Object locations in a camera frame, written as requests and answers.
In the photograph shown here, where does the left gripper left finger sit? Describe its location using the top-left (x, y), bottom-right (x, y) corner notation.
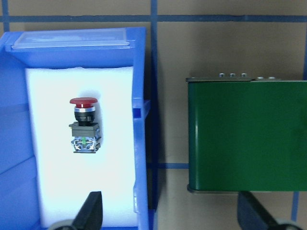
top-left (72, 191), bottom-right (103, 230)

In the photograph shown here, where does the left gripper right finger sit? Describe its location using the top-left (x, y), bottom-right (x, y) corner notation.
top-left (237, 191), bottom-right (283, 230)

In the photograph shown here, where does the red push button switch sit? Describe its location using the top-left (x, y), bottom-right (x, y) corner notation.
top-left (69, 97), bottom-right (101, 153)

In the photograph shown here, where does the white foam pad left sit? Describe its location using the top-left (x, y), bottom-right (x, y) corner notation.
top-left (26, 67), bottom-right (138, 228)

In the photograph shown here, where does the green conveyor belt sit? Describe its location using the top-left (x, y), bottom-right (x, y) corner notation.
top-left (186, 74), bottom-right (307, 192)

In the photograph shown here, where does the blue bin left side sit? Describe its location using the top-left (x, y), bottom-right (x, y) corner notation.
top-left (0, 27), bottom-right (152, 230)

